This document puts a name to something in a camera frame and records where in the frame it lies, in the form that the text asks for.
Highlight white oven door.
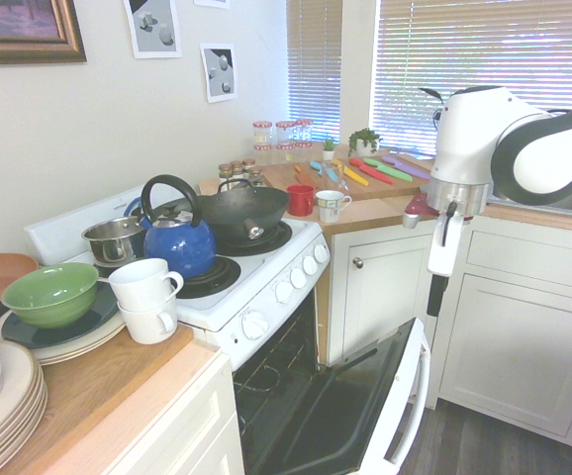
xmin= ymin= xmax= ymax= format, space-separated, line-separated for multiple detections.
xmin=251 ymin=316 xmax=433 ymax=475

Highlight red knife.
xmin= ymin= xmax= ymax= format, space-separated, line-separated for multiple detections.
xmin=348 ymin=156 xmax=396 ymax=186

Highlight wide window blind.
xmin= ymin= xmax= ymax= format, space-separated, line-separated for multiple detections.
xmin=368 ymin=0 xmax=572 ymax=160

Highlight wooden cutting board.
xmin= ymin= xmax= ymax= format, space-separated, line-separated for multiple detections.
xmin=257 ymin=151 xmax=434 ymax=202

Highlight white cabinet under plates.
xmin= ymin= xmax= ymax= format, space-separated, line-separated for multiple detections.
xmin=81 ymin=340 xmax=246 ymax=475

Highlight leafy plant white pot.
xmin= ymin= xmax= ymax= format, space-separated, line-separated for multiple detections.
xmin=347 ymin=128 xmax=382 ymax=159

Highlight framed painting gold frame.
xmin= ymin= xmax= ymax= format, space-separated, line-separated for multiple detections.
xmin=0 ymin=0 xmax=89 ymax=66

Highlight patterned white mug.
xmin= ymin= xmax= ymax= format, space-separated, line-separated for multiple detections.
xmin=314 ymin=189 xmax=353 ymax=224

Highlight narrow window blind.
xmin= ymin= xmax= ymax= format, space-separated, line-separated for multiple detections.
xmin=285 ymin=0 xmax=343 ymax=145

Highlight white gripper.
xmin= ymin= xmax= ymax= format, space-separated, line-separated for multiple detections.
xmin=426 ymin=215 xmax=466 ymax=318

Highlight black wok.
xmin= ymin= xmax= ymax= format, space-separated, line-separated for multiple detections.
xmin=198 ymin=178 xmax=291 ymax=239

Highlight red mug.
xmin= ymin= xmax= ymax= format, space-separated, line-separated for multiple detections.
xmin=286 ymin=184 xmax=316 ymax=218

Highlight cream plates under bowl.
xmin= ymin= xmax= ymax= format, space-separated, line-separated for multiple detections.
xmin=0 ymin=304 xmax=130 ymax=367

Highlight small grey shapes print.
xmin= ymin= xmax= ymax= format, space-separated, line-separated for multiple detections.
xmin=199 ymin=42 xmax=239 ymax=105

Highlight yellow knife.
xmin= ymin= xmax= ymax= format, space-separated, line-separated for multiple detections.
xmin=332 ymin=159 xmax=371 ymax=188

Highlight green knife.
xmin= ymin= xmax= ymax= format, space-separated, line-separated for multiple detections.
xmin=362 ymin=156 xmax=417 ymax=182

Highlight green bowl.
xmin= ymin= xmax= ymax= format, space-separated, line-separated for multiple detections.
xmin=0 ymin=261 xmax=101 ymax=330

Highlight red clamp grey knob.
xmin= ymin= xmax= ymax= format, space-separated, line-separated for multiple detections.
xmin=402 ymin=193 xmax=439 ymax=230

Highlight dark blue plate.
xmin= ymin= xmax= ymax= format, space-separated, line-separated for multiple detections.
xmin=0 ymin=284 xmax=122 ymax=350

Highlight white sink cabinet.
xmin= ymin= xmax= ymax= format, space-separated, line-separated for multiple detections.
xmin=427 ymin=213 xmax=572 ymax=457

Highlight tall stack cream plates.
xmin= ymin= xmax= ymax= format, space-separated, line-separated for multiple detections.
xmin=0 ymin=339 xmax=49 ymax=475

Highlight purple knife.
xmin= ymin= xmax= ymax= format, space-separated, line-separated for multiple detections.
xmin=380 ymin=154 xmax=431 ymax=180

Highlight stainless steel pot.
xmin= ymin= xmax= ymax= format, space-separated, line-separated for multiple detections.
xmin=81 ymin=219 xmax=148 ymax=265

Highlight white electric stove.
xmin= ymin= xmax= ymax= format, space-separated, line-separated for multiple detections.
xmin=23 ymin=185 xmax=332 ymax=475

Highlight white cabinet door with knob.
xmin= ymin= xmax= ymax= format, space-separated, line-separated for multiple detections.
xmin=332 ymin=231 xmax=436 ymax=368

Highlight metal oven rack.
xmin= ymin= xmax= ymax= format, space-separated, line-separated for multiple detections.
xmin=233 ymin=304 xmax=318 ymax=400

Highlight blue kettle black handle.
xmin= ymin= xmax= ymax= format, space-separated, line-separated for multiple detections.
xmin=140 ymin=173 xmax=218 ymax=280

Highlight large grey shapes print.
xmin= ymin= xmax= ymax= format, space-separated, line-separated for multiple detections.
xmin=123 ymin=0 xmax=184 ymax=60

